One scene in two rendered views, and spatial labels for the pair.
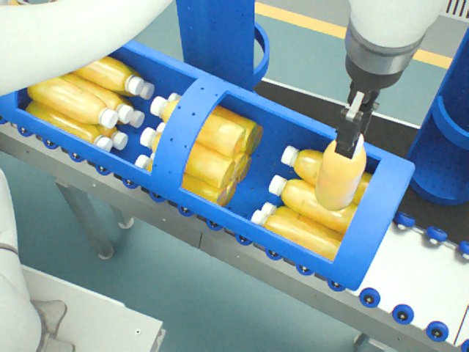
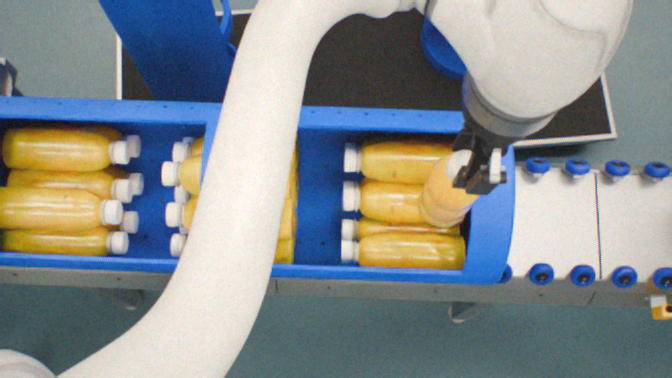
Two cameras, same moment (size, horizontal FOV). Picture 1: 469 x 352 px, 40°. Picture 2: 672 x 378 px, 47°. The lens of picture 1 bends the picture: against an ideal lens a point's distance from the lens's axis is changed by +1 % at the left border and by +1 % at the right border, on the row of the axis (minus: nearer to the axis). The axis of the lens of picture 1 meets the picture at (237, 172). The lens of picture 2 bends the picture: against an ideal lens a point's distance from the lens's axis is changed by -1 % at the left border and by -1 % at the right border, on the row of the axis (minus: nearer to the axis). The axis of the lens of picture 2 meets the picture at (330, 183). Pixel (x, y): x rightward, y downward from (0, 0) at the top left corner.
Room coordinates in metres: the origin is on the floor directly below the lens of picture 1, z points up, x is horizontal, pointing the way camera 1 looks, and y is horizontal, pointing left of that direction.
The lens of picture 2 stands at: (0.33, 0.09, 2.33)
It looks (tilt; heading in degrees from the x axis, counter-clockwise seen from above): 75 degrees down; 333
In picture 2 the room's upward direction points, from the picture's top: straight up
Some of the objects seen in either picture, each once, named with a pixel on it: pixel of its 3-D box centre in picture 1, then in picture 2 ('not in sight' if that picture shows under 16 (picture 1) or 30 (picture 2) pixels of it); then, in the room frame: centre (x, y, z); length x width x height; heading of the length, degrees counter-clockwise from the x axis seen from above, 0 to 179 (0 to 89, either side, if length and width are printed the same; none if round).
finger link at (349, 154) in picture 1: (346, 142); (469, 177); (0.48, -0.16, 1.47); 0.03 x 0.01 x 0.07; 61
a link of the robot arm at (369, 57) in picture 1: (383, 34); (515, 82); (0.50, -0.18, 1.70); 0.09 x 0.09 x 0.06
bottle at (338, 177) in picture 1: (341, 171); (451, 188); (0.50, -0.18, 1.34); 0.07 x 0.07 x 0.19
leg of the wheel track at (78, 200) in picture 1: (88, 220); (103, 285); (0.85, 0.50, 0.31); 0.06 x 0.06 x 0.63; 61
